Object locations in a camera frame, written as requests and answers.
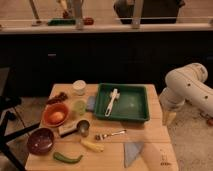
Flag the grey-blue towel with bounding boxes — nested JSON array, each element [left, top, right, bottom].
[[124, 142, 144, 168]]

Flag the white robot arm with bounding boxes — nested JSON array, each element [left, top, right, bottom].
[[159, 63, 213, 126]]

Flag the metal measuring cup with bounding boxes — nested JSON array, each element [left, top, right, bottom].
[[58, 120, 90, 137]]

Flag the light green small cup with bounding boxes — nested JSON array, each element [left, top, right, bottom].
[[73, 100, 86, 115]]

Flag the white paper cup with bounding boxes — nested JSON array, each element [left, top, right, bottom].
[[73, 80, 86, 95]]

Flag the green plastic tray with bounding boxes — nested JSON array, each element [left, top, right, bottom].
[[94, 83, 150, 123]]

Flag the white plastic brush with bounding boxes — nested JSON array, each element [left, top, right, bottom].
[[105, 89, 120, 117]]

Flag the silver fork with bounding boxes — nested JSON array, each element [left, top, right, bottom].
[[94, 130, 126, 141]]

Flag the yellow corn piece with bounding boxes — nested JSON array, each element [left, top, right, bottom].
[[81, 140, 104, 152]]

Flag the dark bin behind counter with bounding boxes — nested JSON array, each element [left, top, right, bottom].
[[113, 0, 185, 24]]

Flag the orange fruit in bowl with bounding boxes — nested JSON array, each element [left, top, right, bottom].
[[49, 112, 64, 123]]

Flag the orange bowl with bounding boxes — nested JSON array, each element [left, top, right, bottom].
[[42, 103, 69, 127]]

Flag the green chili pepper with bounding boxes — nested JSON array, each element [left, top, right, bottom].
[[53, 152, 82, 164]]

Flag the red object on counter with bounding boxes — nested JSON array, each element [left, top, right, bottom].
[[83, 17, 94, 25]]

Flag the dark purple bowl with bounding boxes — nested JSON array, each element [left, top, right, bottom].
[[27, 128, 54, 155]]

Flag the green object on counter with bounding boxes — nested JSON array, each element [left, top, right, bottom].
[[47, 18, 76, 26]]

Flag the black chair frame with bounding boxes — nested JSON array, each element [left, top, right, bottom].
[[0, 67, 41, 171]]

